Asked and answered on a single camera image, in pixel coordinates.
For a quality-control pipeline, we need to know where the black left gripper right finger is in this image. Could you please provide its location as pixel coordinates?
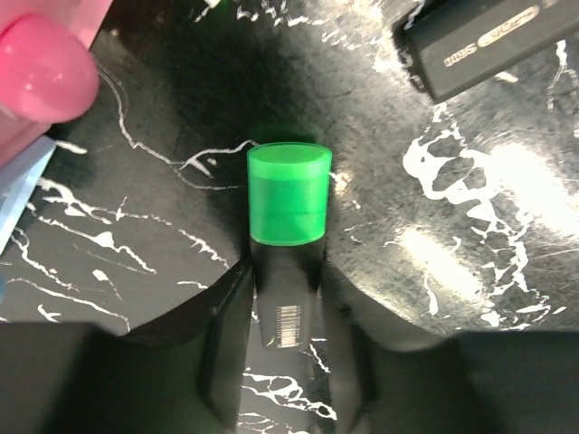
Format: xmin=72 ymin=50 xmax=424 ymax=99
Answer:
xmin=321 ymin=266 xmax=578 ymax=433

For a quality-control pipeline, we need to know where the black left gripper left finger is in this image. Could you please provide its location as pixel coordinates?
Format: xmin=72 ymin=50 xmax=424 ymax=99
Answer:
xmin=1 ymin=259 xmax=253 ymax=433

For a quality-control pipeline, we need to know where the green capped black highlighter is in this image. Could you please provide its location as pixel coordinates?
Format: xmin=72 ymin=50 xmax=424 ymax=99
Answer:
xmin=247 ymin=142 xmax=332 ymax=353

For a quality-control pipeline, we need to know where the light blue bin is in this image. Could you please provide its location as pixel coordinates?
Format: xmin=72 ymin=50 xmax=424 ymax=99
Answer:
xmin=0 ymin=136 xmax=56 ymax=251

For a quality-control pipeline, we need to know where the pink bin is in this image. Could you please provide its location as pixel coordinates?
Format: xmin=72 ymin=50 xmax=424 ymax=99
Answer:
xmin=1 ymin=0 xmax=112 ymax=165

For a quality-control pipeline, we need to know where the blue capped black marker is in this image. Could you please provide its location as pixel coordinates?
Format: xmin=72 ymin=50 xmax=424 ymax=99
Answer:
xmin=394 ymin=0 xmax=578 ymax=103

